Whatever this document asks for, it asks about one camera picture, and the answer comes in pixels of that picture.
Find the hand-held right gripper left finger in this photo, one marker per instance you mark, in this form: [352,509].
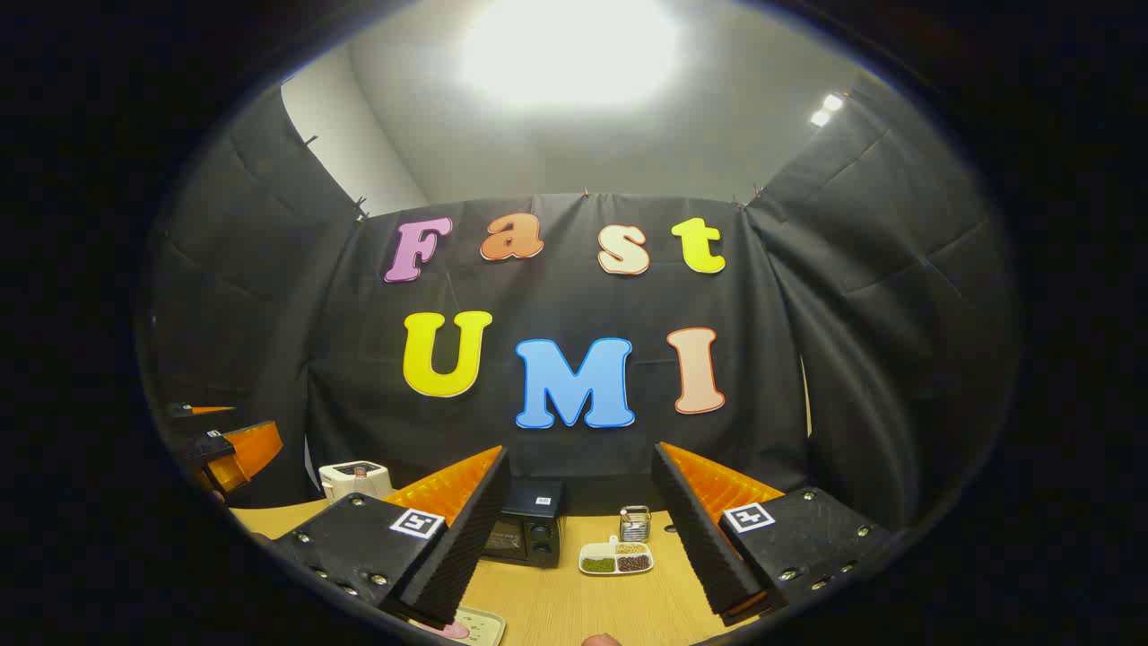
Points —
[466,547]

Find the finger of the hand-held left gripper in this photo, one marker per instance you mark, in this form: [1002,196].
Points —
[202,411]
[247,449]

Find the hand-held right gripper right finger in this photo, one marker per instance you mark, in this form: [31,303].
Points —
[695,538]

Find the black electric oven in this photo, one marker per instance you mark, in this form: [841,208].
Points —
[529,529]

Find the cream floral plate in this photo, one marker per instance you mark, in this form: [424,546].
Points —
[485,629]

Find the pink ham slice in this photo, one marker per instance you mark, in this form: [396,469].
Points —
[453,631]

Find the white divided bean dish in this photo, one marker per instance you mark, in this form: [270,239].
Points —
[615,561]

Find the white toaster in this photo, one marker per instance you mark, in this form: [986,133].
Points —
[354,478]

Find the small ceiling light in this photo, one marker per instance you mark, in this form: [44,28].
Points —
[827,108]

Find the large ceiling light panel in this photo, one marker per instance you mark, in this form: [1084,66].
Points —
[569,49]

